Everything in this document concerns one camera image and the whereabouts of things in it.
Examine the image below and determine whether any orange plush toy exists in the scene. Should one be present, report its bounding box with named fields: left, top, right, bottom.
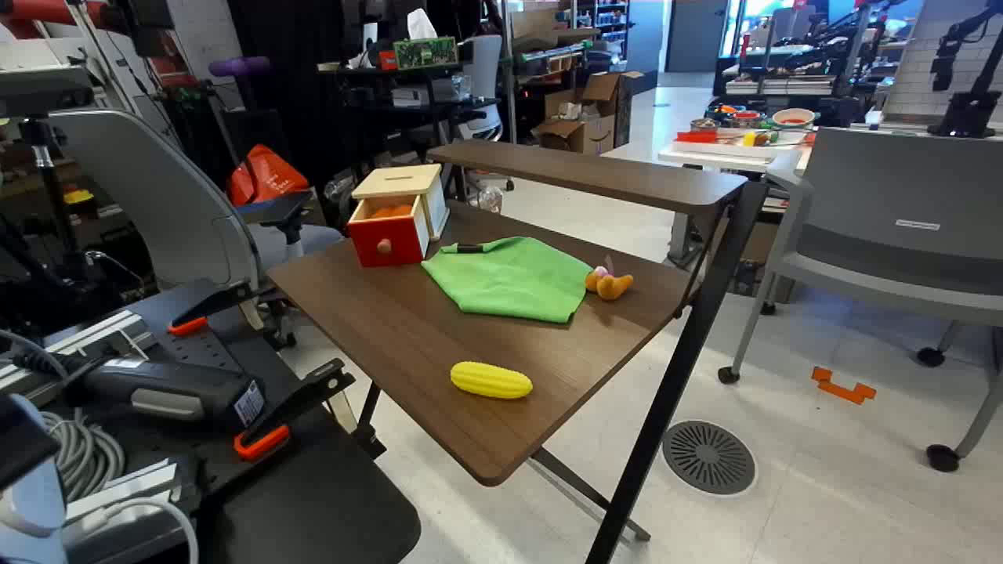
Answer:
left=582, top=259, right=638, bottom=305

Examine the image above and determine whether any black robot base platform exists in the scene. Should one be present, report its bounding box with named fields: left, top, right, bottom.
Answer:
left=123, top=308, right=422, bottom=564

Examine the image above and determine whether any yellow plush toy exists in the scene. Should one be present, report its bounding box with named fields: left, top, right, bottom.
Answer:
left=450, top=357, right=536, bottom=404

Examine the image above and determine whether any red front wooden drawer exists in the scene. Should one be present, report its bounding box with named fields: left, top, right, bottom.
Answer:
left=345, top=194, right=432, bottom=270

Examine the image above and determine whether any green cloth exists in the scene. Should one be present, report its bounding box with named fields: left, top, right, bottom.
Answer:
left=421, top=235, right=595, bottom=328

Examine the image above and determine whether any light wooden box with slot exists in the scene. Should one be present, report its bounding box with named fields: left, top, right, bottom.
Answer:
left=349, top=162, right=452, bottom=259

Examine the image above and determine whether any dark wood desk shelf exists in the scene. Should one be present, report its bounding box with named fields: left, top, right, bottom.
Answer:
left=427, top=138, right=753, bottom=213

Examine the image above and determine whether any cardboard boxes stack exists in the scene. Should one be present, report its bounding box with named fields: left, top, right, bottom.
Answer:
left=536, top=69, right=627, bottom=158

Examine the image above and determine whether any brown wooden table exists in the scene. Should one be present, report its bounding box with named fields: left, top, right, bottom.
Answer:
left=354, top=179, right=771, bottom=564

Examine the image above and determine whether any green circuit board box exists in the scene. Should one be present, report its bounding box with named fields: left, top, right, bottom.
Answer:
left=393, top=33, right=461, bottom=73

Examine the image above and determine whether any orange bag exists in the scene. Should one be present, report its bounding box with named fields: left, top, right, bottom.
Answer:
left=226, top=140, right=314, bottom=205

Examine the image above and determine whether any white table with toys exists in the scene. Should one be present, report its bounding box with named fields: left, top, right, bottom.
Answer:
left=654, top=99, right=821, bottom=179

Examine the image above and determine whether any round black floor drain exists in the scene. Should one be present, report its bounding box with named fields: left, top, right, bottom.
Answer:
left=662, top=417, right=758, bottom=497

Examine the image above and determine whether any black and grey control box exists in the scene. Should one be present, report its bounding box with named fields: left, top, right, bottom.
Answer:
left=77, top=357, right=269, bottom=429

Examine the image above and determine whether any grey plastic shell chair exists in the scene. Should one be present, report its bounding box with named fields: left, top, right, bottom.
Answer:
left=44, top=106, right=349, bottom=351

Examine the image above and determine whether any grey chair on castors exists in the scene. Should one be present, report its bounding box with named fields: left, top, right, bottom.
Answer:
left=715, top=125, right=1003, bottom=476

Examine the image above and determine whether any black clamp with orange handle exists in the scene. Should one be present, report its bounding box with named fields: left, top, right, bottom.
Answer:
left=228, top=357, right=359, bottom=462
left=165, top=277, right=261, bottom=340

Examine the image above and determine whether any orange floor marker bracket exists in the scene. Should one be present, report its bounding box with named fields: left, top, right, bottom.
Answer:
left=810, top=363, right=880, bottom=408

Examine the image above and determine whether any aluminium profile rail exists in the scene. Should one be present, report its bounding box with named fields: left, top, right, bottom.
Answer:
left=0, top=305, right=146, bottom=392

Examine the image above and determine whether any grey coiled cable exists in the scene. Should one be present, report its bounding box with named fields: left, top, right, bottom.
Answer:
left=38, top=404, right=132, bottom=506

